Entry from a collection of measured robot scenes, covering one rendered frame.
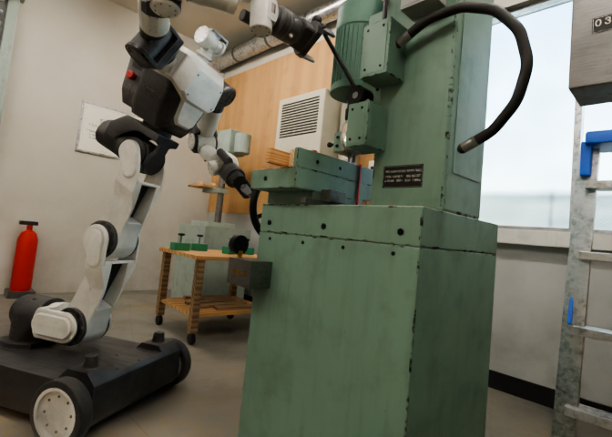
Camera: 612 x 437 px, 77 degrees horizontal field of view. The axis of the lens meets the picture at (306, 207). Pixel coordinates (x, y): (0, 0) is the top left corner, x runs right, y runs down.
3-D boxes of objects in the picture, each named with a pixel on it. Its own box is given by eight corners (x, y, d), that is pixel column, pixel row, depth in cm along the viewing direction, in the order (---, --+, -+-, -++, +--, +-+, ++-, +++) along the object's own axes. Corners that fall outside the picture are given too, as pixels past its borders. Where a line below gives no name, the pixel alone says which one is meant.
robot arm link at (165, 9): (137, -55, 97) (140, 0, 117) (133, -7, 95) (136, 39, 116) (185, -40, 101) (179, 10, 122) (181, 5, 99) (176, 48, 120)
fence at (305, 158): (407, 196, 149) (408, 182, 149) (411, 196, 147) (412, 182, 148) (292, 166, 108) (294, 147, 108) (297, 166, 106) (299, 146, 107)
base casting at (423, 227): (347, 239, 154) (349, 217, 155) (497, 254, 113) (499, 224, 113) (258, 230, 124) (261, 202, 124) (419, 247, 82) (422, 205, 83)
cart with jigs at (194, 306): (231, 317, 306) (240, 237, 311) (275, 336, 264) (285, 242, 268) (148, 324, 262) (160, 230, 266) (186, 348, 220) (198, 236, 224)
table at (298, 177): (349, 209, 169) (350, 196, 170) (410, 211, 147) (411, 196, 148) (232, 188, 128) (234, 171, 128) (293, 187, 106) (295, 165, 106)
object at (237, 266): (247, 281, 126) (249, 257, 126) (270, 288, 117) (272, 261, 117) (224, 282, 120) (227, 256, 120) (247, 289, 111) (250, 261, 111)
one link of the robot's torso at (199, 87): (90, 92, 138) (137, 5, 136) (152, 121, 171) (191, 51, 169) (147, 128, 130) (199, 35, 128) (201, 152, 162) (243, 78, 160)
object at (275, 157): (379, 191, 143) (380, 180, 143) (383, 191, 141) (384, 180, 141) (265, 162, 106) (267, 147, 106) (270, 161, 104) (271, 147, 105)
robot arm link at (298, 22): (318, 16, 123) (290, -3, 115) (328, 35, 119) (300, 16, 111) (294, 46, 130) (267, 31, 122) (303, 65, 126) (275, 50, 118)
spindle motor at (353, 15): (351, 109, 143) (359, 29, 145) (392, 100, 130) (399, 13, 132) (319, 94, 131) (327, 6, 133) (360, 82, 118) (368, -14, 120)
